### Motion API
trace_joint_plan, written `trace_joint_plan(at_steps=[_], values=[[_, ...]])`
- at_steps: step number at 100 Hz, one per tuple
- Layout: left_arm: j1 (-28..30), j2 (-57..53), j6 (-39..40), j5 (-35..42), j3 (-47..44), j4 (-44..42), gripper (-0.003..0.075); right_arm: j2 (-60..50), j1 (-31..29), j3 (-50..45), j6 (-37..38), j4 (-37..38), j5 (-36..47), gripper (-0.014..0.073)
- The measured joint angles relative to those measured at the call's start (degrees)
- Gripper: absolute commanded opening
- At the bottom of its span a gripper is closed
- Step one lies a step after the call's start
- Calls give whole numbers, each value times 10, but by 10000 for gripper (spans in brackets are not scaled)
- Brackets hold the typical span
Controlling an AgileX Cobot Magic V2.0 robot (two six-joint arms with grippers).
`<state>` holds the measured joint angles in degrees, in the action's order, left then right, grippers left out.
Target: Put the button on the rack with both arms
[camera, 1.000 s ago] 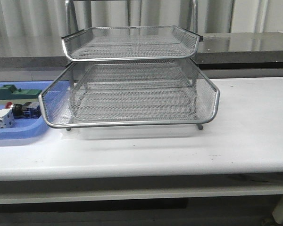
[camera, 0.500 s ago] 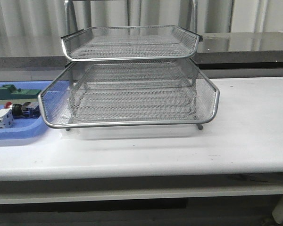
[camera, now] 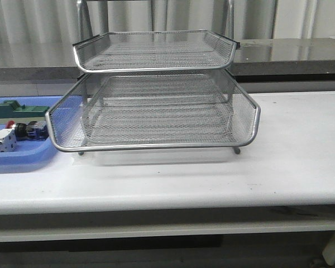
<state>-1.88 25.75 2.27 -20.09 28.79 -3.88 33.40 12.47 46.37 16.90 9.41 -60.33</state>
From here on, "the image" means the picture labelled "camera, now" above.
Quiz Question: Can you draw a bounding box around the red emergency stop button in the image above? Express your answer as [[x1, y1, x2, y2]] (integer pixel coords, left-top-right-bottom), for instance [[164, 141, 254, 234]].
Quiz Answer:
[[6, 121, 49, 141]]

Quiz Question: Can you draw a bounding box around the white circuit breaker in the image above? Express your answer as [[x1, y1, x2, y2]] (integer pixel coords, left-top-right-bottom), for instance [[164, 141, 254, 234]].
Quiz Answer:
[[0, 128, 17, 152]]

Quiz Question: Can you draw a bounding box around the silver rack frame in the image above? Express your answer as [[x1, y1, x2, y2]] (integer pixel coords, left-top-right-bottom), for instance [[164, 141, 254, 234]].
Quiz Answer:
[[76, 0, 242, 156]]

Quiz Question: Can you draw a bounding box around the blue plastic tray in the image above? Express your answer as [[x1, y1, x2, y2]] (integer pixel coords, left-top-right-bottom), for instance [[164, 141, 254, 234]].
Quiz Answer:
[[0, 95, 62, 174]]

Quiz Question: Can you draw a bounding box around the mesh tray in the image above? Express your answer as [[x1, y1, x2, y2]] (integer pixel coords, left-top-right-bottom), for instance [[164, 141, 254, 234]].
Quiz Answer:
[[73, 30, 238, 73], [45, 69, 261, 152], [81, 104, 232, 145]]

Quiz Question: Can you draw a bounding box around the grey stone counter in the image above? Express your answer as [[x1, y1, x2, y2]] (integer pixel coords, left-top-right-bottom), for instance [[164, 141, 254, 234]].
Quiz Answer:
[[0, 38, 335, 97]]

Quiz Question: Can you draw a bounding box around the green electrical component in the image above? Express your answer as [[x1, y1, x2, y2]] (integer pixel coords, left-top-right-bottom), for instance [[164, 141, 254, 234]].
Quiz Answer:
[[0, 100, 49, 125]]

